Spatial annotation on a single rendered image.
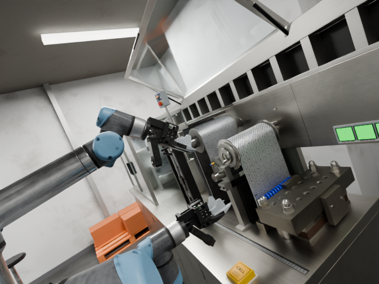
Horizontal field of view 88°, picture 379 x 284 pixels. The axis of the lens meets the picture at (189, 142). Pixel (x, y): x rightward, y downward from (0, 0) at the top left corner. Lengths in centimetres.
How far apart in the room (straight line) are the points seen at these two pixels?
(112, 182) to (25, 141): 159
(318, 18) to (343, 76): 22
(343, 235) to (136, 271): 71
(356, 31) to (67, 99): 417
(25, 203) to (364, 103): 100
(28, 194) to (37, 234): 376
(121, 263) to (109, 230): 353
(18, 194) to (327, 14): 101
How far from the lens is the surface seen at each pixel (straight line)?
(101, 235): 389
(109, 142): 53
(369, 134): 91
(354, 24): 87
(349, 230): 92
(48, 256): 441
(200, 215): 74
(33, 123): 430
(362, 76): 87
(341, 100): 91
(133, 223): 356
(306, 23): 94
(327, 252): 84
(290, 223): 78
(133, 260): 36
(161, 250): 71
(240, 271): 81
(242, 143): 87
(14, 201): 57
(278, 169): 100
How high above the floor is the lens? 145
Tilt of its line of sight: 5 degrees down
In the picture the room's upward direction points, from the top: 22 degrees counter-clockwise
